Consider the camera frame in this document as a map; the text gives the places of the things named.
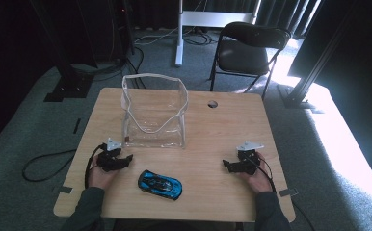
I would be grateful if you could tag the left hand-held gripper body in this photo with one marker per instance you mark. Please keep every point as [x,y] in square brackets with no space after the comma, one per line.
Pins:
[110,154]

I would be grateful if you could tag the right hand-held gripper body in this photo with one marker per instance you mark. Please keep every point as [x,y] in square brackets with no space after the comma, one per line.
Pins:
[248,158]

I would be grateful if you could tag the blue toy car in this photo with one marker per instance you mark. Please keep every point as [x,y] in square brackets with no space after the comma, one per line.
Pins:
[160,185]

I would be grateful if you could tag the person's right hand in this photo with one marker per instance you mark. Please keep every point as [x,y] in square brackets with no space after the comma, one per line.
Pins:
[261,181]

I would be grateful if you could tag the black tape strip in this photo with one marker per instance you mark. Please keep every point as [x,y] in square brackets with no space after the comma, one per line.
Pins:
[76,125]

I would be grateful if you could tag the grey tape piece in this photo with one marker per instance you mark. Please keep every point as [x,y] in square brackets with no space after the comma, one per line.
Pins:
[288,192]
[66,189]

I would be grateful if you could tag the aluminium profile stand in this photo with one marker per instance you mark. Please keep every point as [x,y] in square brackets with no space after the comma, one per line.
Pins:
[306,80]

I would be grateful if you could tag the black folding chair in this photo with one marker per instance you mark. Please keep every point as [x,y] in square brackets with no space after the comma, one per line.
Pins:
[243,56]

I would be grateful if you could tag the white metal stand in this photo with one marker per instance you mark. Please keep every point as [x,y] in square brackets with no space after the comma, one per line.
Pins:
[179,38]

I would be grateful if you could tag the dark curtain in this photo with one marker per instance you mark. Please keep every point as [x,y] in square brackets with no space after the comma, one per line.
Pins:
[280,14]

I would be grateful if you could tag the black stand with base plate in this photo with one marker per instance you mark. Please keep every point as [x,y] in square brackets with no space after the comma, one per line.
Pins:
[70,85]

